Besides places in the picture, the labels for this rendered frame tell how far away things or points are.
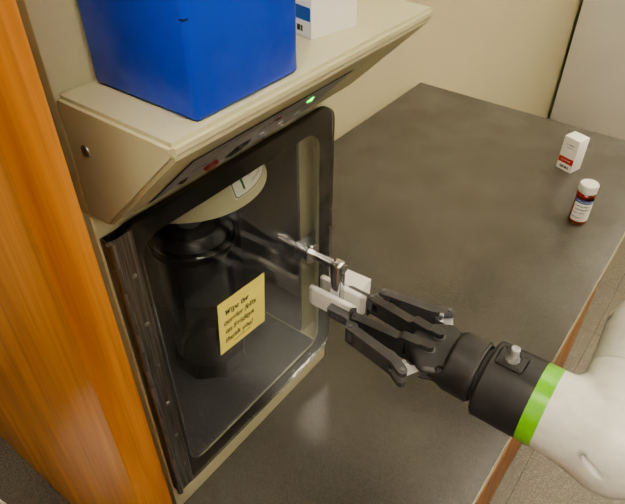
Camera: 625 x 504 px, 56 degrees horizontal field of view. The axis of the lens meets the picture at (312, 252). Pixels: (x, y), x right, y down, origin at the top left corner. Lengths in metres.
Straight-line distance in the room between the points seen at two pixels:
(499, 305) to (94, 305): 0.82
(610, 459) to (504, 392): 0.11
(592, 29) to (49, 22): 3.25
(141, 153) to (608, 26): 3.24
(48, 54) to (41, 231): 0.13
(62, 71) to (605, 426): 0.56
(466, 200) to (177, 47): 1.05
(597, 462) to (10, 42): 0.58
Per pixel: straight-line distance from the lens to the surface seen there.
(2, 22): 0.31
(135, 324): 0.55
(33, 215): 0.34
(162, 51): 0.37
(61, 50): 0.43
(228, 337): 0.68
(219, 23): 0.37
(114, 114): 0.39
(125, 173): 0.40
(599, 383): 0.68
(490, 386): 0.66
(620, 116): 3.62
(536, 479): 2.03
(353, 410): 0.90
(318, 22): 0.49
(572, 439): 0.65
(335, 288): 0.74
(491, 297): 1.10
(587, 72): 3.59
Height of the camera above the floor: 1.68
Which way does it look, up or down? 40 degrees down
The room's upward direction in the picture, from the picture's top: straight up
